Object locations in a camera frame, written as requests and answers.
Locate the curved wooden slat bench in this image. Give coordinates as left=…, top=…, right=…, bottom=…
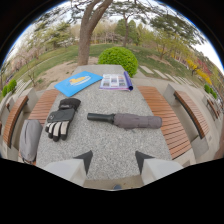
left=2, top=95, right=30, bottom=149
left=173, top=89, right=211, bottom=140

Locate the grey folded umbrella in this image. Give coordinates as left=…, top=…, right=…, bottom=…
left=86, top=112, right=163, bottom=130

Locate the black and white glove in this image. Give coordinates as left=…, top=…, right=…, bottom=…
left=44, top=97, right=82, bottom=143

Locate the grey bag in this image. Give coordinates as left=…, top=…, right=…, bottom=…
left=18, top=118, right=43, bottom=164

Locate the round green bush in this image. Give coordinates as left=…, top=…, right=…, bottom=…
left=97, top=46, right=139, bottom=78

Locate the open magazine with purple cover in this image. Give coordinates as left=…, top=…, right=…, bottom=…
left=99, top=70, right=134, bottom=92

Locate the blue folder with yellow print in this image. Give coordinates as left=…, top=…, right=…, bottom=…
left=53, top=70, right=104, bottom=98

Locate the large tree trunk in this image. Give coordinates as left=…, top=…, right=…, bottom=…
left=77, top=0, right=114, bottom=66

